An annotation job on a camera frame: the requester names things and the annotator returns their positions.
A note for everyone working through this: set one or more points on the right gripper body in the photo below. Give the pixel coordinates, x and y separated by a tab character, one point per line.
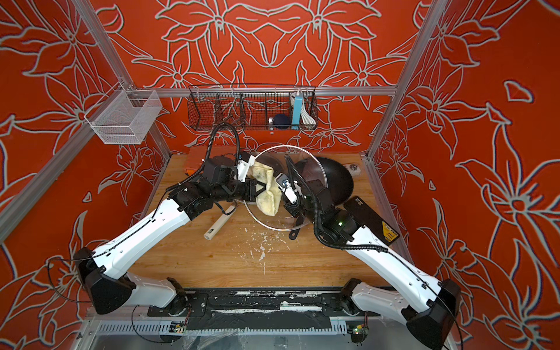
301	208

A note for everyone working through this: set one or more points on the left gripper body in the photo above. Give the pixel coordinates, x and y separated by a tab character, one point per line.
246	190

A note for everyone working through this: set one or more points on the glass pot lid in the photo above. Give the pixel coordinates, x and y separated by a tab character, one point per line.
281	158

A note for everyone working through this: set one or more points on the yellow cloth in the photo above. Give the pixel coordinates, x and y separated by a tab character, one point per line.
268	201

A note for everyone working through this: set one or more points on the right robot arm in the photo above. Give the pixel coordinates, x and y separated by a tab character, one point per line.
427	306

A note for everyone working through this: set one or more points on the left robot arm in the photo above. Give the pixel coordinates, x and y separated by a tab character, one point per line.
104	272

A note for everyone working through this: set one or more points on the black frying pan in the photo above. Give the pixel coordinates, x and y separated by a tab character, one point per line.
333	183

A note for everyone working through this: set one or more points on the black plate with warning label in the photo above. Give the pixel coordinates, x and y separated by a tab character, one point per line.
366	216

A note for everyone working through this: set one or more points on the orange tool case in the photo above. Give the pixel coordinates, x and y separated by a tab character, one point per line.
196	155

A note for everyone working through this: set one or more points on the blue round object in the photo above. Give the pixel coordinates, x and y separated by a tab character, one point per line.
281	122

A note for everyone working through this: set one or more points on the light blue white brush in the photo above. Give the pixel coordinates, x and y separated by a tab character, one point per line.
300	115

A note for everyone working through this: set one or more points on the clear plastic basket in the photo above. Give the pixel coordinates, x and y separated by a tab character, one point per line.
125	118

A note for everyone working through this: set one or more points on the black wire basket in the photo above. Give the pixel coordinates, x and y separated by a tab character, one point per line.
247	108

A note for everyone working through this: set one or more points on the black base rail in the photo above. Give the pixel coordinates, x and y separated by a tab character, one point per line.
267	309

